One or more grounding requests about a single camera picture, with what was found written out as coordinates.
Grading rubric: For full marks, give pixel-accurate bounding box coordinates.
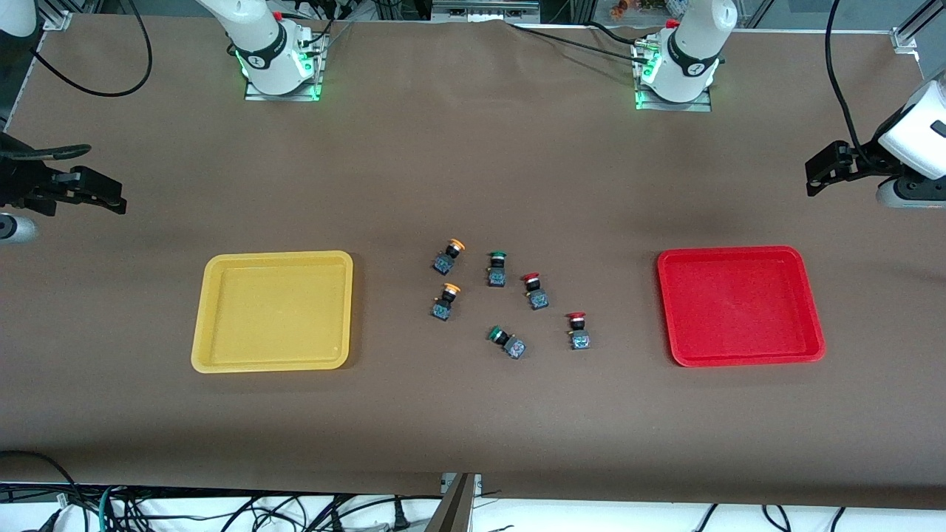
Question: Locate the yellow cap push button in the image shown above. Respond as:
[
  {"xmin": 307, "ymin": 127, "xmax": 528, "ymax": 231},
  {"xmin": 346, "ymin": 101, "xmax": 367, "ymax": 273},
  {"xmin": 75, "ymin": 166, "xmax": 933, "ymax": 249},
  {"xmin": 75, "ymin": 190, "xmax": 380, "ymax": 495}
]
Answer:
[
  {"xmin": 431, "ymin": 283, "xmax": 462, "ymax": 322},
  {"xmin": 432, "ymin": 239, "xmax": 466, "ymax": 276}
]

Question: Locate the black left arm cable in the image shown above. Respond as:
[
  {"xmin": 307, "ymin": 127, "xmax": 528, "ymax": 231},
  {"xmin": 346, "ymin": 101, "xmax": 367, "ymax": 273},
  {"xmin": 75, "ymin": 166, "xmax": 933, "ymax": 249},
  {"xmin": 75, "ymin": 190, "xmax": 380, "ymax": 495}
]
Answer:
[{"xmin": 825, "ymin": 0, "xmax": 880, "ymax": 160}]

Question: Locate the yellow plastic tray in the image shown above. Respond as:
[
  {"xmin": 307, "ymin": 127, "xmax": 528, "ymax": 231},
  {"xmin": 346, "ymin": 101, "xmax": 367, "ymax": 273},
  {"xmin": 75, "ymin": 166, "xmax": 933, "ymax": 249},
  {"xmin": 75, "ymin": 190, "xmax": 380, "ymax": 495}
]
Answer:
[{"xmin": 191, "ymin": 250, "xmax": 354, "ymax": 374}]

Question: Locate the black cable across table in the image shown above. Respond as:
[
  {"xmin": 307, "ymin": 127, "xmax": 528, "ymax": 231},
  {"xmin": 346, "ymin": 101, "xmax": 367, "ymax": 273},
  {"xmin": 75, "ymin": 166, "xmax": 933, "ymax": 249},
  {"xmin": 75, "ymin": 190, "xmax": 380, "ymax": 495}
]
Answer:
[{"xmin": 508, "ymin": 22, "xmax": 653, "ymax": 66}]

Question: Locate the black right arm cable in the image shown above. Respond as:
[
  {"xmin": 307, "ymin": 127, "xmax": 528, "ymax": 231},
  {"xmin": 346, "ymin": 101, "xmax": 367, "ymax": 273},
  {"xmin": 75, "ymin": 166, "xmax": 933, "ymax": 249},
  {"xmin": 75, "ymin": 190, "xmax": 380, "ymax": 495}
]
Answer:
[{"xmin": 30, "ymin": 0, "xmax": 154, "ymax": 98}]

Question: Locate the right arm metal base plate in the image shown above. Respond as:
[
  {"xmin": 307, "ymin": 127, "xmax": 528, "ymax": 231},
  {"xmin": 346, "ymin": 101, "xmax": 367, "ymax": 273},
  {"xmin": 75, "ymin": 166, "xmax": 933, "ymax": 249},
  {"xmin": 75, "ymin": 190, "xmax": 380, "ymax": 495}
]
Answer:
[{"xmin": 244, "ymin": 33, "xmax": 324, "ymax": 102}]

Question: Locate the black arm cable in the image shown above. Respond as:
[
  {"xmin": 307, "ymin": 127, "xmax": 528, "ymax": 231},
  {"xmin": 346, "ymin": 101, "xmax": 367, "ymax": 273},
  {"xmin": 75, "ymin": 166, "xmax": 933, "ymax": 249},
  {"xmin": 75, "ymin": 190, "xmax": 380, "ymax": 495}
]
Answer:
[
  {"xmin": 825, "ymin": 0, "xmax": 880, "ymax": 160},
  {"xmin": 30, "ymin": 0, "xmax": 154, "ymax": 98}
]

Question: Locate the brown table cover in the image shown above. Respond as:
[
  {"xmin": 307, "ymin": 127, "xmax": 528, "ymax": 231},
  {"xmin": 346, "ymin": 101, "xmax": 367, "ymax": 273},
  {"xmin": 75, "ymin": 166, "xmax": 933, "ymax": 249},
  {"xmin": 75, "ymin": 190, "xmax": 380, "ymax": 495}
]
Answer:
[{"xmin": 0, "ymin": 15, "xmax": 946, "ymax": 511}]

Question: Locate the black curved floor cable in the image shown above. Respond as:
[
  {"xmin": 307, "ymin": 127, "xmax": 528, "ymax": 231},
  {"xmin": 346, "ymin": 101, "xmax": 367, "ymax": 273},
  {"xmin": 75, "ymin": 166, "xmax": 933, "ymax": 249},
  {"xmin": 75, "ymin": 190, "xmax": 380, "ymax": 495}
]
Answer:
[{"xmin": 0, "ymin": 450, "xmax": 84, "ymax": 532}]

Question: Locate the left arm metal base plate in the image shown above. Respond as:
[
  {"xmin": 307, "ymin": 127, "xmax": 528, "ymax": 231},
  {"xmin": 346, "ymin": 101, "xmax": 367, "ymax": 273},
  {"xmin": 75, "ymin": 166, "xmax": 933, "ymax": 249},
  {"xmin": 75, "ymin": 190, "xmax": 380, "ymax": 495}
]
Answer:
[{"xmin": 634, "ymin": 41, "xmax": 712, "ymax": 112}]

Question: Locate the grey metal rail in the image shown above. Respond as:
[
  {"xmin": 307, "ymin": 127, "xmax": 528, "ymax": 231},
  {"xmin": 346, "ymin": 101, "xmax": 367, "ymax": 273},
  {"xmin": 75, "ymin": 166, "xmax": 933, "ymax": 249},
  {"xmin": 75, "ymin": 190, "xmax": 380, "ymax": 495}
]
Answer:
[{"xmin": 432, "ymin": 0, "xmax": 541, "ymax": 23}]

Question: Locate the red plastic tray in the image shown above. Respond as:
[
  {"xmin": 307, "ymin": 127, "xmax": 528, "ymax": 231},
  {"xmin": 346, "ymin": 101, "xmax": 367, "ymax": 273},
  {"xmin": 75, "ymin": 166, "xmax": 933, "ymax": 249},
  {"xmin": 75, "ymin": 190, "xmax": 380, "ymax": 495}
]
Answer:
[{"xmin": 657, "ymin": 245, "xmax": 826, "ymax": 368}]

